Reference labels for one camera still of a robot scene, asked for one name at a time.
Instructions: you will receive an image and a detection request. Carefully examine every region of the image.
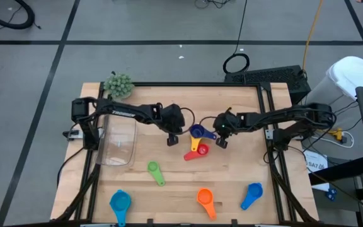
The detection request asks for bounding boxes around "black cable bundle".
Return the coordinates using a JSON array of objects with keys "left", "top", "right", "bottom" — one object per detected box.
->
[{"left": 193, "top": 0, "right": 233, "bottom": 9}]

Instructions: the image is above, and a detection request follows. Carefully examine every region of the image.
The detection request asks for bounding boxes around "green potted plant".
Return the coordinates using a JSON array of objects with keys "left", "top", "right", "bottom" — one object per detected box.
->
[{"left": 103, "top": 72, "right": 135, "bottom": 100}]

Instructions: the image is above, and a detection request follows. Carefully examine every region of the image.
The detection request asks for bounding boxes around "clear plastic basket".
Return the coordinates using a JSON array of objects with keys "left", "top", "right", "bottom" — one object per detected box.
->
[{"left": 95, "top": 113, "right": 138, "bottom": 167}]

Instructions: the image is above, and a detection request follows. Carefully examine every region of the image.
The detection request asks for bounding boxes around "dark blue measuring cup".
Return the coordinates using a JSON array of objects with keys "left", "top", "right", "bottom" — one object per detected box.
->
[{"left": 189, "top": 124, "right": 217, "bottom": 141}]

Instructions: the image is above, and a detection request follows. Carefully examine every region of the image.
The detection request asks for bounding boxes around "yellow power plug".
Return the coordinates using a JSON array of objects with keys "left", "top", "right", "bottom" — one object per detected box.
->
[{"left": 328, "top": 127, "right": 345, "bottom": 142}]

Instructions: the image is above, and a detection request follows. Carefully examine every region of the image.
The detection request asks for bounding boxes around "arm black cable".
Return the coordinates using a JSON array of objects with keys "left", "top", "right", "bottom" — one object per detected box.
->
[
  {"left": 199, "top": 115, "right": 221, "bottom": 127},
  {"left": 180, "top": 107, "right": 197, "bottom": 135}
]

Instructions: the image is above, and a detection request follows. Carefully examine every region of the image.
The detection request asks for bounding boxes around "white paper label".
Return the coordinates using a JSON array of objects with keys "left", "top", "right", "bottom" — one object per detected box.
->
[{"left": 303, "top": 149, "right": 329, "bottom": 174}]

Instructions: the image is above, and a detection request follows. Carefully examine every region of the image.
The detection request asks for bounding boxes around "orange measuring cup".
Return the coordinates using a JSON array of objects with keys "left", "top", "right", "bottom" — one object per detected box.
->
[{"left": 196, "top": 187, "right": 217, "bottom": 221}]

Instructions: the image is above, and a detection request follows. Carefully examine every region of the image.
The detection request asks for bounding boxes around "thick black hose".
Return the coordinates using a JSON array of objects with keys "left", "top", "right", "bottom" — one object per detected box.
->
[{"left": 0, "top": 0, "right": 36, "bottom": 31}]

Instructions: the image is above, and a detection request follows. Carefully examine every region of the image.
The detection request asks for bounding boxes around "black table frame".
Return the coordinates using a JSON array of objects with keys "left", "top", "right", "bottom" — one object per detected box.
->
[{"left": 54, "top": 81, "right": 320, "bottom": 227}]

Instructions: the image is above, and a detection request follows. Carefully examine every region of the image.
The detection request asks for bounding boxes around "yellow hanging cable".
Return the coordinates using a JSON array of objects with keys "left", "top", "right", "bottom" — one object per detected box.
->
[{"left": 301, "top": 0, "right": 325, "bottom": 75}]

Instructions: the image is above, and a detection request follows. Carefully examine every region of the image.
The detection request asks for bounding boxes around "yellow measuring cup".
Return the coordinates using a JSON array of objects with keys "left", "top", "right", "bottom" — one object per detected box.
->
[{"left": 190, "top": 136, "right": 203, "bottom": 153}]

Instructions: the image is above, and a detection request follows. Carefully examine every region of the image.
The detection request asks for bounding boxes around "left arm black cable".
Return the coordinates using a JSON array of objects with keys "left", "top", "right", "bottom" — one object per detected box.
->
[{"left": 180, "top": 107, "right": 197, "bottom": 135}]

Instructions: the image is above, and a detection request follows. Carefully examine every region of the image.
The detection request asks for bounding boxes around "white trash bin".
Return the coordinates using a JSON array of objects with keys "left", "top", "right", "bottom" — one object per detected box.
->
[{"left": 304, "top": 55, "right": 363, "bottom": 114}]

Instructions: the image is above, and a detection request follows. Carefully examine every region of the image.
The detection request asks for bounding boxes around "red measuring cup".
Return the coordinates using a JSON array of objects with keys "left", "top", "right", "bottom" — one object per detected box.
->
[{"left": 183, "top": 143, "right": 210, "bottom": 162}]

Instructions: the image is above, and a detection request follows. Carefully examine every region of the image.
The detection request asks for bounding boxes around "teal measuring cup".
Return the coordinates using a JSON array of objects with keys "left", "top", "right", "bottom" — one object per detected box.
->
[{"left": 109, "top": 189, "right": 132, "bottom": 227}]

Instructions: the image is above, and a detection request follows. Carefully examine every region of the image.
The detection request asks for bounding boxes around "green measuring cup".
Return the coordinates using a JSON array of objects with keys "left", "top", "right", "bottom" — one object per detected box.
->
[{"left": 147, "top": 160, "right": 166, "bottom": 187}]

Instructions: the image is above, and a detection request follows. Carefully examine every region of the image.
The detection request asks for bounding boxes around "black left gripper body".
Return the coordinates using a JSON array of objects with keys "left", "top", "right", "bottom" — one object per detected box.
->
[{"left": 161, "top": 103, "right": 186, "bottom": 135}]

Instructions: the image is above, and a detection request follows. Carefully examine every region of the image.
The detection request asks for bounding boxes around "white cable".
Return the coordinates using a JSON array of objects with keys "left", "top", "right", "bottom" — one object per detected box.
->
[{"left": 310, "top": 131, "right": 355, "bottom": 149}]

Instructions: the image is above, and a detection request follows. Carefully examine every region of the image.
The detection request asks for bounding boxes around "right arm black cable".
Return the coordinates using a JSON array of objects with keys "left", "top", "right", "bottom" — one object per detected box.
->
[{"left": 199, "top": 115, "right": 221, "bottom": 127}]

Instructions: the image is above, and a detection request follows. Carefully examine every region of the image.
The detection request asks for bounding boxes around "black hanging cable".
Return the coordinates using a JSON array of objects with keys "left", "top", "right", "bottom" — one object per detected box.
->
[{"left": 222, "top": 0, "right": 251, "bottom": 75}]

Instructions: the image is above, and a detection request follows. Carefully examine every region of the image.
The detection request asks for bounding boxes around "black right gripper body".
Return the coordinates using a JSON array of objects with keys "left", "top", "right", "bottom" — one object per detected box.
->
[{"left": 212, "top": 108, "right": 242, "bottom": 139}]

